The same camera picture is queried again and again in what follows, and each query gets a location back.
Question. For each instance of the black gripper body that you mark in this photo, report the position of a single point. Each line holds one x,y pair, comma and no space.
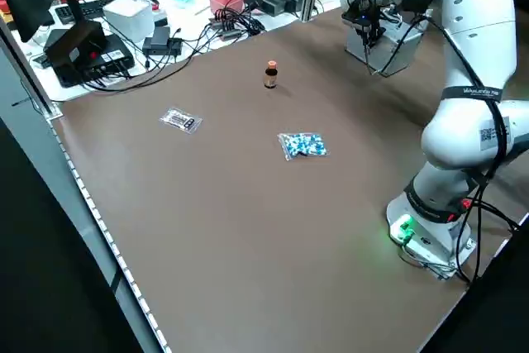
363,19

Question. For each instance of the silver aluminium medicine case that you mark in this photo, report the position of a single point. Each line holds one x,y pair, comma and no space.
398,57

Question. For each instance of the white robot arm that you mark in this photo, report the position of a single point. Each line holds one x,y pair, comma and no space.
475,6

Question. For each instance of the pink storage box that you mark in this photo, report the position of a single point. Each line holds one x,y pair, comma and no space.
227,2

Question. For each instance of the white cube box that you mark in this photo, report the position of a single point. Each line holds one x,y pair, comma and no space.
128,18

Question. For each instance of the black electronics box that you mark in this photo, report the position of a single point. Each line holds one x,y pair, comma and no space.
89,57

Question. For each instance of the brown glass bottle orange cap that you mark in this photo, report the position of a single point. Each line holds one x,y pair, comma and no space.
270,78

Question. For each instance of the bag of blue white capsules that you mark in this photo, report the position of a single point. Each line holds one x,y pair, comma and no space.
305,146

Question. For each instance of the dark power adapter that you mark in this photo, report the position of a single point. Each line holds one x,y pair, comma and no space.
163,43

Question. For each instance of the clear bag with black label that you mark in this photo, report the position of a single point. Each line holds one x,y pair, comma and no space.
181,120

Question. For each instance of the black keyboard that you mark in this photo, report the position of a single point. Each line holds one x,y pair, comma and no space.
95,8

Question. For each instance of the aluminium corner frame rail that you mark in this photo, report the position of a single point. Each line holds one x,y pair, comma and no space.
29,76

